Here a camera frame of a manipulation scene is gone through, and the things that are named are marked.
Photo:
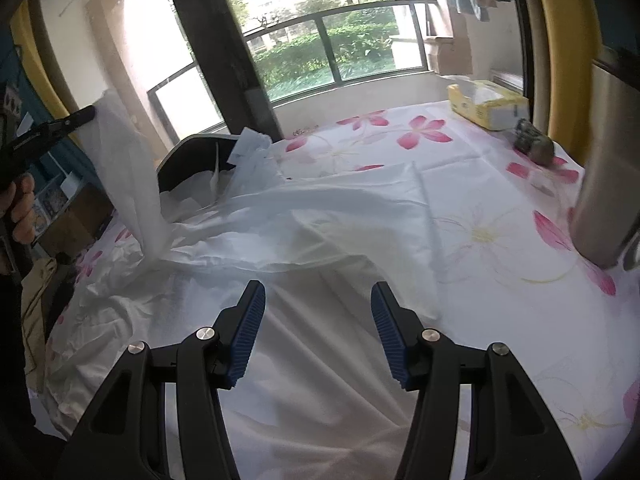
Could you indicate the balcony cardboard box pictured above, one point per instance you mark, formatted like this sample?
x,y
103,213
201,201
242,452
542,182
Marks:
x,y
450,50

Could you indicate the teal curtain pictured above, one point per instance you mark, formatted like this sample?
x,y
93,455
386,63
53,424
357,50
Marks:
x,y
60,160

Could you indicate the black sliding door frame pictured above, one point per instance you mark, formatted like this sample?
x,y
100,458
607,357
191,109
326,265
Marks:
x,y
215,35

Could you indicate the pink floral bed sheet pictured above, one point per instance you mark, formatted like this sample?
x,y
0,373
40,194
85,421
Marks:
x,y
500,260

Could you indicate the yellow curtain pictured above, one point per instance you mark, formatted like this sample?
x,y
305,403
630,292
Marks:
x,y
565,35
35,65

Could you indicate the yellow tissue box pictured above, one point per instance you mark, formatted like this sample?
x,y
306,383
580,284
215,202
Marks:
x,y
480,107

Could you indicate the dark balcony railing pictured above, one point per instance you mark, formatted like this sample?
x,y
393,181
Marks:
x,y
327,50

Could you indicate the large brown cardboard box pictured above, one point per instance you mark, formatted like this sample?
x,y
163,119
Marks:
x,y
80,222

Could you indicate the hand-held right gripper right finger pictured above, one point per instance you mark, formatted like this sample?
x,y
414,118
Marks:
x,y
389,330

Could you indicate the cartoon printed box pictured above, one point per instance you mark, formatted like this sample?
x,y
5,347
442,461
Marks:
x,y
47,202

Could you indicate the black chair with white rim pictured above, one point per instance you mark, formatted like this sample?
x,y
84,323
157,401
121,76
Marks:
x,y
192,160

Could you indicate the dark crumpled cloth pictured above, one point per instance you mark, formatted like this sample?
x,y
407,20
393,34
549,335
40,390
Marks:
x,y
532,142

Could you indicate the silver grey cylinder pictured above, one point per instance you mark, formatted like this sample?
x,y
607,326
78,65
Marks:
x,y
602,170

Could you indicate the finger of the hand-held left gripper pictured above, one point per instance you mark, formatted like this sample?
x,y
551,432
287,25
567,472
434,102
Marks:
x,y
60,127

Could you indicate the beige blanket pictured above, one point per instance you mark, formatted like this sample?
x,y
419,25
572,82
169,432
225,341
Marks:
x,y
35,305

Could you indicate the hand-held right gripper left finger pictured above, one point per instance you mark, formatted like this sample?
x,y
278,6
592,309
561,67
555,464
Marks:
x,y
247,330

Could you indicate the person's left hand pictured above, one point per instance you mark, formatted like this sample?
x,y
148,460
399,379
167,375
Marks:
x,y
22,210

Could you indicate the white slatted panel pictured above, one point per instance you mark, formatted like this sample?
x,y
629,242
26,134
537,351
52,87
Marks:
x,y
507,80

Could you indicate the large white garment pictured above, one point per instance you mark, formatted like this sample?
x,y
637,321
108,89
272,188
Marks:
x,y
300,210

